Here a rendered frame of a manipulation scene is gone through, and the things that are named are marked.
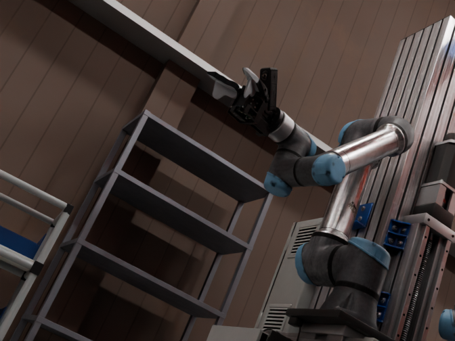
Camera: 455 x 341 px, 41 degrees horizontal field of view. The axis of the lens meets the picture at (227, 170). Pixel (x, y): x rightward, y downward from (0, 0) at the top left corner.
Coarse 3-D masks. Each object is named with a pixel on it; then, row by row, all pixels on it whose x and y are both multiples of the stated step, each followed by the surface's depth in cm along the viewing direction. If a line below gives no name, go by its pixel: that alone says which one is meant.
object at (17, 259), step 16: (0, 176) 221; (32, 192) 224; (64, 208) 227; (64, 224) 226; (0, 240) 220; (16, 240) 222; (48, 240) 222; (0, 256) 241; (16, 256) 216; (32, 256) 223; (16, 272) 250; (32, 272) 217; (16, 288) 249; (16, 304) 212; (0, 320) 244; (0, 336) 208
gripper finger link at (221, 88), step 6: (210, 72) 155; (216, 72) 155; (216, 78) 155; (222, 78) 155; (216, 84) 156; (222, 84) 156; (228, 84) 155; (234, 84) 155; (216, 90) 156; (222, 90) 156; (228, 90) 156; (234, 90) 156; (216, 96) 155; (222, 96) 155; (228, 96) 156; (234, 96) 156
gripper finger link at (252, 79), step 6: (246, 72) 144; (252, 72) 145; (246, 78) 147; (252, 78) 145; (258, 78) 146; (246, 84) 145; (252, 84) 147; (246, 90) 145; (252, 90) 148; (258, 90) 149; (246, 96) 146; (252, 96) 149
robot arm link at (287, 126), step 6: (282, 120) 157; (288, 120) 158; (282, 126) 157; (288, 126) 158; (270, 132) 158; (276, 132) 157; (282, 132) 157; (288, 132) 158; (270, 138) 161; (276, 138) 159; (282, 138) 159
